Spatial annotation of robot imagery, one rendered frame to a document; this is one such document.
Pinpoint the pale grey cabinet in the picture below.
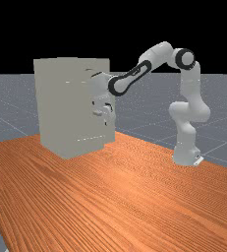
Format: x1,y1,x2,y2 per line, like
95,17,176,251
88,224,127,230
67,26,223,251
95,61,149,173
32,57,117,161

